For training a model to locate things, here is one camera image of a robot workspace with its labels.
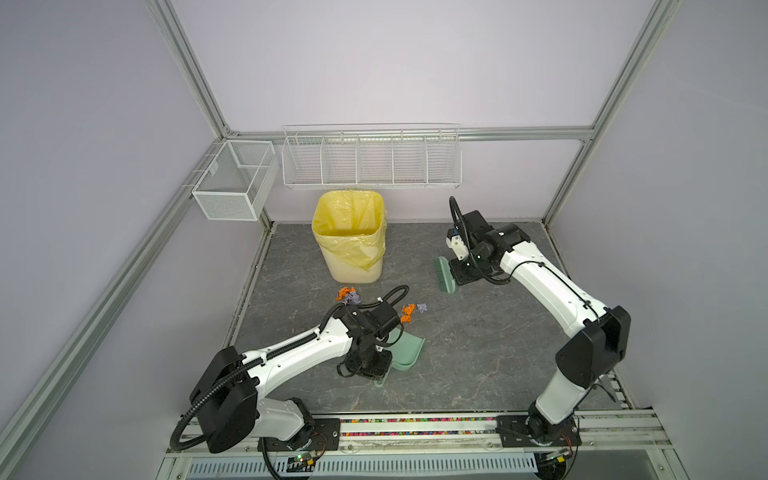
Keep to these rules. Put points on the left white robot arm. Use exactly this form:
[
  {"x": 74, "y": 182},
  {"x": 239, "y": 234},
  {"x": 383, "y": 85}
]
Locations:
[{"x": 231, "y": 399}]

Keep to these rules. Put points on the green plastic dustpan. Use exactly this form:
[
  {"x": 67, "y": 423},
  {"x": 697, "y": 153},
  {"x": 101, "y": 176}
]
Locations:
[{"x": 402, "y": 356}]

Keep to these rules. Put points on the small white mesh basket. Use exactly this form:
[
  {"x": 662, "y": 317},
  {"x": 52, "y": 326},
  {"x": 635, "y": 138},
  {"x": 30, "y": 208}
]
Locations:
[{"x": 236, "y": 182}]

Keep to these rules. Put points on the orange paper scrap left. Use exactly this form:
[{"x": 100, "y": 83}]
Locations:
[{"x": 407, "y": 313}]

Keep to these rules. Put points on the long white wire basket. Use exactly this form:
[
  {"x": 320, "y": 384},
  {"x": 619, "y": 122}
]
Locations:
[{"x": 372, "y": 156}]

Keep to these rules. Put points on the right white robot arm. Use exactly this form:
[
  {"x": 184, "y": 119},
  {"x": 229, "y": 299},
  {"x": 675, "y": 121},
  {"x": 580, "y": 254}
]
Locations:
[{"x": 597, "y": 334}]

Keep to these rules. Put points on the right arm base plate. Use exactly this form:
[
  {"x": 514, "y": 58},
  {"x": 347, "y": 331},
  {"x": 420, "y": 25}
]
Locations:
[{"x": 535, "y": 431}]

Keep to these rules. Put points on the aluminium corner frame post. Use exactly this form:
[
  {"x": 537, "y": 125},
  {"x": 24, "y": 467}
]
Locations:
[{"x": 607, "y": 44}]

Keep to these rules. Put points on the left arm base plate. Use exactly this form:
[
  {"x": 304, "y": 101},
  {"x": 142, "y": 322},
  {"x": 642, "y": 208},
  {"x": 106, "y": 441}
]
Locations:
[{"x": 324, "y": 434}]

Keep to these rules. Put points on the beige bin with yellow bag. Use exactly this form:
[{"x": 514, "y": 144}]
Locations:
[{"x": 350, "y": 228}]

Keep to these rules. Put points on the white vented cable duct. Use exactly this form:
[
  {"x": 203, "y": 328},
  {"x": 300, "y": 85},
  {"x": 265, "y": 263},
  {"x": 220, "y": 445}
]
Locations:
[{"x": 349, "y": 466}]

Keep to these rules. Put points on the purple paper scrap near bin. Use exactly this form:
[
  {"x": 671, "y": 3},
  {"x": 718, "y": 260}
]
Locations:
[{"x": 353, "y": 298}]

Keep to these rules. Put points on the aluminium front rail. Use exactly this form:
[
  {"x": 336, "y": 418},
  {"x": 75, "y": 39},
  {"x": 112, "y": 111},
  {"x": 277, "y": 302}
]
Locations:
[{"x": 625, "y": 429}]

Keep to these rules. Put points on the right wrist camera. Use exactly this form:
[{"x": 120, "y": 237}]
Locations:
[{"x": 464, "y": 239}]

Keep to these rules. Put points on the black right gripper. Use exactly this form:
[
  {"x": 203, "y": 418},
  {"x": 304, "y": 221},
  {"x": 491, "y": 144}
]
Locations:
[{"x": 460, "y": 277}]

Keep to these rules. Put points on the green hand brush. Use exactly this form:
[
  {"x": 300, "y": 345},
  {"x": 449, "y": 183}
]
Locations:
[{"x": 446, "y": 281}]

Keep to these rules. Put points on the orange paper scrap near bin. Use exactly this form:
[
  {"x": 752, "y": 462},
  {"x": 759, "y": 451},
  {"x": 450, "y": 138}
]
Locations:
[{"x": 345, "y": 292}]

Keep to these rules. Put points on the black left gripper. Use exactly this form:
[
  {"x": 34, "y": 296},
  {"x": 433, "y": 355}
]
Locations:
[{"x": 380, "y": 371}]

